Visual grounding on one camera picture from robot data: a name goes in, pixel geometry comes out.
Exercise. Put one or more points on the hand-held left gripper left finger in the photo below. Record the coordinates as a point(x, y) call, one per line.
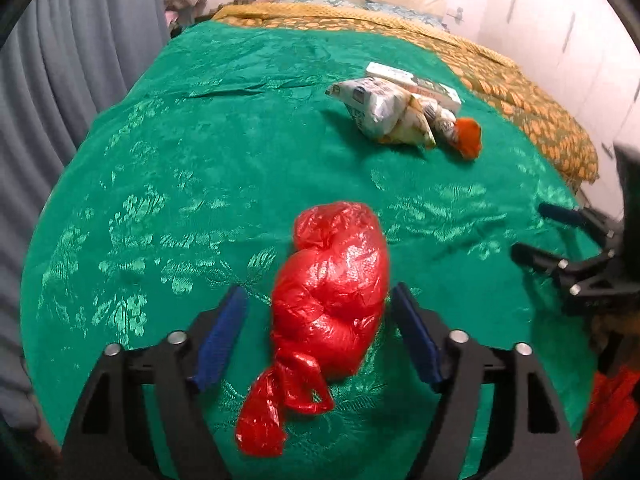
point(220, 340)

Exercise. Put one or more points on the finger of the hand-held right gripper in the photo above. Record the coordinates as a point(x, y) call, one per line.
point(557, 211)
point(537, 255)

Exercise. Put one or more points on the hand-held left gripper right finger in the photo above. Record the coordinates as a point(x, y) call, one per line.
point(417, 340)

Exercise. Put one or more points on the red plastic bag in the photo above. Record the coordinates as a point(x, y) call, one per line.
point(330, 290)

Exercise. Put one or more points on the orange snack wrapper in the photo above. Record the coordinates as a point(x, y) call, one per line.
point(469, 137)

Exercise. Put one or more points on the small white wrapper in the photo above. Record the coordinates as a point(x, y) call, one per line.
point(444, 124)

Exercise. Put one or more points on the red clothing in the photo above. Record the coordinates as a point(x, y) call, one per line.
point(615, 420)

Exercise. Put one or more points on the gold crumpled wrapper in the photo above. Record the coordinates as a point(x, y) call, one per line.
point(417, 127)

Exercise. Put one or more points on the white wardrobe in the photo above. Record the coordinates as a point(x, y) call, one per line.
point(560, 35)

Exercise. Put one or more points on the white green carton box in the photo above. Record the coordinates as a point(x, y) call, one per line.
point(430, 87)

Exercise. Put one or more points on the green patterned tablecloth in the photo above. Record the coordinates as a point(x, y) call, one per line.
point(200, 160)

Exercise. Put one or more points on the silver white crumpled wrapper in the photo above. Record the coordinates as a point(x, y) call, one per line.
point(375, 105)

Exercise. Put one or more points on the blue floral pillow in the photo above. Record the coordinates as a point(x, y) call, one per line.
point(350, 2)

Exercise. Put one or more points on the grey blue curtain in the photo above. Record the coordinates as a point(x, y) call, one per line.
point(75, 60)

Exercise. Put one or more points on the wall outlet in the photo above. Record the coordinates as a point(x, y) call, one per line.
point(456, 14)

